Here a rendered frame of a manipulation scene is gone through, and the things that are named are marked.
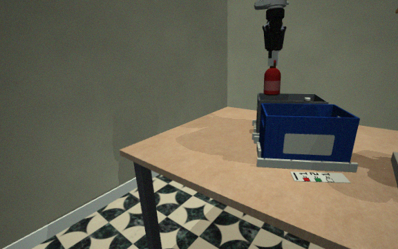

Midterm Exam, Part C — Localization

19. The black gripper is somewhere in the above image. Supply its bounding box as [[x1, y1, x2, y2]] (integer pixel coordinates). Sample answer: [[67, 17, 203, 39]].
[[263, 8, 286, 66]]

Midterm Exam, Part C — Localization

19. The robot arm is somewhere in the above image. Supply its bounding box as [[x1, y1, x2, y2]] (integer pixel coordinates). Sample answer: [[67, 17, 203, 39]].
[[254, 0, 289, 10]]

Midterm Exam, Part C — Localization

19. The dark blue crate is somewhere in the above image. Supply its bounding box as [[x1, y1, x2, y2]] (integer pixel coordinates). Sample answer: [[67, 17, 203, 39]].
[[260, 103, 360, 163]]

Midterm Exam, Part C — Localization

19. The red bottle with pink label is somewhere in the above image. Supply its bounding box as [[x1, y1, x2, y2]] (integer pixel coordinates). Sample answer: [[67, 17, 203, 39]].
[[264, 60, 281, 95]]

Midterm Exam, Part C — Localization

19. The dark grey divided crate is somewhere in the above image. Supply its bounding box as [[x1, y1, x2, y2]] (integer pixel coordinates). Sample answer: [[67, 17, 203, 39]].
[[256, 93, 329, 133]]

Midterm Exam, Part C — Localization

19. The white paper pick list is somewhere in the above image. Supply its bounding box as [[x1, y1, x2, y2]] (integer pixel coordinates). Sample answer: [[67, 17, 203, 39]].
[[290, 172, 350, 183]]

